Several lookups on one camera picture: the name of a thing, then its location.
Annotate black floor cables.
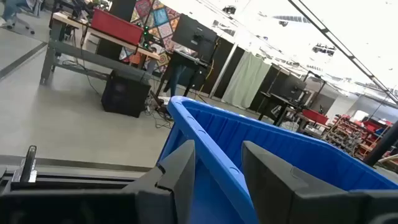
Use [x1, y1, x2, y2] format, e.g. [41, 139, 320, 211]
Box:
[142, 91, 174, 130]

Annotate blue plastic bin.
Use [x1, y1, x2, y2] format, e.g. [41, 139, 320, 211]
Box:
[157, 95, 398, 224]

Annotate black overhead frame bar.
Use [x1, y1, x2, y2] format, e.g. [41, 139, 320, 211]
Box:
[287, 0, 398, 105]

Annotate red plastic bin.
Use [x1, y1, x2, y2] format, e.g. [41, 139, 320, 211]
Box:
[90, 8, 144, 47]

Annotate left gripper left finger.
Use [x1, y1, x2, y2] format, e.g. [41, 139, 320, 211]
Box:
[123, 139, 196, 224]

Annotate white curtain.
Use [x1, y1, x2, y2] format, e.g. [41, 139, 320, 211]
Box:
[221, 51, 271, 110]

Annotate silver black toggle clamp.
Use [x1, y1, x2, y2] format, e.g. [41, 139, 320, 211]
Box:
[12, 145, 38, 184]

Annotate black desk with monitor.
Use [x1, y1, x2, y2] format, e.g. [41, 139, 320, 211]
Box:
[257, 71, 309, 126]

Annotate person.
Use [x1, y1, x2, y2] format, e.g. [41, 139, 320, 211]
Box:
[0, 0, 37, 35]
[169, 51, 188, 97]

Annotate black frame post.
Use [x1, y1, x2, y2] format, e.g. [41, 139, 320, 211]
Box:
[363, 121, 398, 167]

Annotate red parts rack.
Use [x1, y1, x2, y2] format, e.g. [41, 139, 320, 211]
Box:
[323, 114, 393, 160]

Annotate grey workbench wood top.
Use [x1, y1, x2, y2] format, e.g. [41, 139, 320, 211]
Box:
[39, 11, 161, 86]

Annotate black table frame rail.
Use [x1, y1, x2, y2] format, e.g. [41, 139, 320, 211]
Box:
[0, 169, 153, 194]

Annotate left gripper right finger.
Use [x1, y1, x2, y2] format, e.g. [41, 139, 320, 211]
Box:
[241, 141, 349, 224]

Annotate colourful patchwork panel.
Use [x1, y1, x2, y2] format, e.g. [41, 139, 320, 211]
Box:
[119, 0, 200, 74]

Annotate small red bin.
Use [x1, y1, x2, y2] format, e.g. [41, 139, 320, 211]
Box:
[302, 108, 329, 125]

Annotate black monitor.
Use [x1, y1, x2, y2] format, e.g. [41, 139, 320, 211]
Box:
[171, 14, 218, 62]

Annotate black computer tower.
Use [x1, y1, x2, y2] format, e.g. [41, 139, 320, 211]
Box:
[101, 68, 152, 118]

